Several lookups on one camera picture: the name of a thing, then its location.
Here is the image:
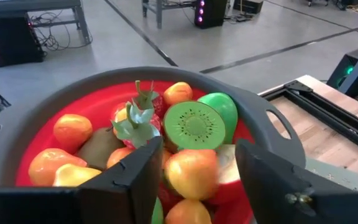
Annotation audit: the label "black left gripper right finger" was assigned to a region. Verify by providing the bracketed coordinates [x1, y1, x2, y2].
[234, 138, 358, 224]

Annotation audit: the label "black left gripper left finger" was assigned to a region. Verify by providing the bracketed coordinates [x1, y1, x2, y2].
[0, 136, 164, 224]

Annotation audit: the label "green fruit piece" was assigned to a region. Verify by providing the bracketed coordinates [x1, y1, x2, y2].
[150, 197, 165, 224]

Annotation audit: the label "green perforated metal shelf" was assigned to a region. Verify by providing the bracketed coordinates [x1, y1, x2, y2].
[305, 157, 358, 193]

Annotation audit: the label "brown whole kiwi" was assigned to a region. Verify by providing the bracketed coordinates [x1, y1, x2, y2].
[75, 126, 127, 171]

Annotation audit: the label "cream peach half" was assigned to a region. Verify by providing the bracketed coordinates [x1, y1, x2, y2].
[214, 144, 247, 205]

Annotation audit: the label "red strawberry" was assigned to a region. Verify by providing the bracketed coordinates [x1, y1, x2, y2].
[111, 101, 163, 150]
[134, 80, 169, 119]

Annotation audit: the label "red collapsible colander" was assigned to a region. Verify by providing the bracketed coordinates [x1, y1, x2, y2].
[0, 65, 307, 224]

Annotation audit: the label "green pear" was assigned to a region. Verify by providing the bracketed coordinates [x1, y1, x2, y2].
[197, 92, 239, 144]

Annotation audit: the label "black tower with green light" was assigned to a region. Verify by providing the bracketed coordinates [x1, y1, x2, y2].
[326, 52, 358, 100]

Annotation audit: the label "black tower with red lights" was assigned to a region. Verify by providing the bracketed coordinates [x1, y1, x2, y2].
[0, 11, 45, 68]

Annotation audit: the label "low black box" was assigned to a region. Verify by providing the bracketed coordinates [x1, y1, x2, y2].
[233, 0, 264, 15]

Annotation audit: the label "grey metal bench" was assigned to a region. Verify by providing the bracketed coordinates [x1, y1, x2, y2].
[141, 0, 198, 29]
[0, 0, 92, 44]

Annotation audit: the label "black tower with purple lights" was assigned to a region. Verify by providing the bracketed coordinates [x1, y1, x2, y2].
[193, 0, 229, 30]

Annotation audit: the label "tangled black floor cables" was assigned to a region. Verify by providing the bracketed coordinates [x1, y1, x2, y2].
[28, 11, 93, 52]

